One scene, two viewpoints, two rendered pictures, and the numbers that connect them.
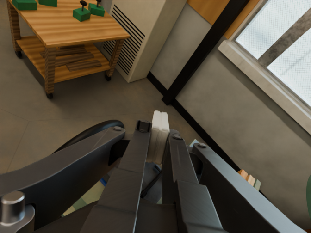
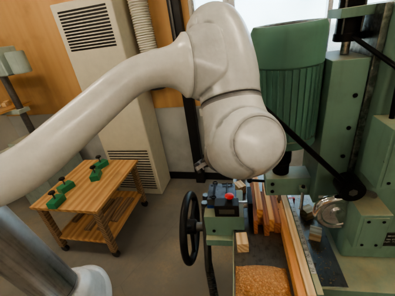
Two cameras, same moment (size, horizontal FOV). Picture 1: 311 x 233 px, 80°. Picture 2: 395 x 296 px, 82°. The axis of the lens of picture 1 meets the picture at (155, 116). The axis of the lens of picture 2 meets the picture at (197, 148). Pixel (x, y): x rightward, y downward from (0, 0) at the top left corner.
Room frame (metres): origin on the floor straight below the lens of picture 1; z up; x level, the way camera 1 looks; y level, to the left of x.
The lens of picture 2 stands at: (-0.47, 0.03, 1.53)
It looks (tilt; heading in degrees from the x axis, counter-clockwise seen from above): 28 degrees down; 359
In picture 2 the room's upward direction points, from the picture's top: 9 degrees counter-clockwise
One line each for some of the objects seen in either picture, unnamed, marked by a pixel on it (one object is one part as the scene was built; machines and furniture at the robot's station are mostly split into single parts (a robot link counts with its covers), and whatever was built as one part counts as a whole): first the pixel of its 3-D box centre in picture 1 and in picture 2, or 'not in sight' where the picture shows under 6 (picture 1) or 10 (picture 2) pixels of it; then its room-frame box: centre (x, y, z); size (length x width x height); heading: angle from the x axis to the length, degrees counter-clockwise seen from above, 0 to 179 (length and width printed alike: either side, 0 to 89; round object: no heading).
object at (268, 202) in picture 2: not in sight; (267, 204); (0.14, -0.20, 0.93); 0.20 x 0.02 x 0.06; 167
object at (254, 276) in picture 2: not in sight; (261, 278); (-0.12, -0.10, 0.92); 0.14 x 0.09 x 0.04; 77
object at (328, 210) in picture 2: not in sight; (335, 211); (-0.03, -0.34, 1.02); 0.12 x 0.03 x 0.12; 77
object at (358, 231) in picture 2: not in sight; (363, 219); (-0.07, -0.39, 1.02); 0.09 x 0.07 x 0.12; 167
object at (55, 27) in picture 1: (69, 39); (97, 200); (1.12, 0.92, 0.32); 0.66 x 0.57 x 0.64; 163
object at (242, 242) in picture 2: not in sight; (241, 242); (0.00, -0.07, 0.92); 0.04 x 0.03 x 0.04; 173
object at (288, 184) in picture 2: not in sight; (286, 182); (0.12, -0.26, 1.03); 0.14 x 0.07 x 0.09; 77
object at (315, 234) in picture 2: not in sight; (315, 233); (0.07, -0.36, 0.82); 0.04 x 0.04 x 0.03; 57
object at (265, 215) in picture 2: not in sight; (264, 211); (0.10, -0.18, 0.93); 0.16 x 0.02 x 0.05; 167
